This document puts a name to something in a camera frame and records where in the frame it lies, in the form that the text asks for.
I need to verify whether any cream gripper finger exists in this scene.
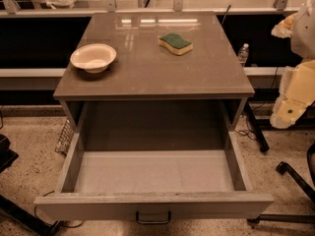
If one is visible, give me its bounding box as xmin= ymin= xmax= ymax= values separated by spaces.
xmin=271 ymin=13 xmax=297 ymax=38

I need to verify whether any grey top drawer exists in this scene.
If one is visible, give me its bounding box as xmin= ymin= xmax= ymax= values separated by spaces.
xmin=35 ymin=100 xmax=273 ymax=221

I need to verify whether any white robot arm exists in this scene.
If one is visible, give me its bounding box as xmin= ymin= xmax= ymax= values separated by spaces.
xmin=270 ymin=0 xmax=315 ymax=129

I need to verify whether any grey drawer cabinet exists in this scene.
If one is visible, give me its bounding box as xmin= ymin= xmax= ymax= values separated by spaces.
xmin=53 ymin=11 xmax=256 ymax=151

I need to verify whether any clear plastic water bottle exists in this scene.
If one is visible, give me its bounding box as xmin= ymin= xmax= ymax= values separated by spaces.
xmin=237 ymin=43 xmax=249 ymax=67

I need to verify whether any black antenna rod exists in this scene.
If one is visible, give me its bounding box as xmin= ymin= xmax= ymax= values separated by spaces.
xmin=220 ymin=4 xmax=231 ymax=26

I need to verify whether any black table leg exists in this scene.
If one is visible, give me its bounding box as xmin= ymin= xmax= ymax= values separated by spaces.
xmin=244 ymin=102 xmax=269 ymax=153

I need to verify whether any green and yellow sponge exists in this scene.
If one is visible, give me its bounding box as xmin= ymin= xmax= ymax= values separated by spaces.
xmin=158 ymin=33 xmax=193 ymax=56

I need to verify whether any white shallow bowl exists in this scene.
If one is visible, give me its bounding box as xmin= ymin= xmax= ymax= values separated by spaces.
xmin=70 ymin=43 xmax=117 ymax=74

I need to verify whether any black stand left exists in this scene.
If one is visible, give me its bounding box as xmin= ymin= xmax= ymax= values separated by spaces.
xmin=0 ymin=135 xmax=64 ymax=236

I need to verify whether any black metal drawer handle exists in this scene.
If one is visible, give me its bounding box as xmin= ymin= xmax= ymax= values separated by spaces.
xmin=135 ymin=211 xmax=172 ymax=225

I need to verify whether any wire mesh basket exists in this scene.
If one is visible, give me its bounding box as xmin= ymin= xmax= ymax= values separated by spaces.
xmin=55 ymin=120 xmax=74 ymax=156

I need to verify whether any black floor cable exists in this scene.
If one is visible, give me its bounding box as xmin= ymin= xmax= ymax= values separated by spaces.
xmin=33 ymin=190 xmax=86 ymax=230

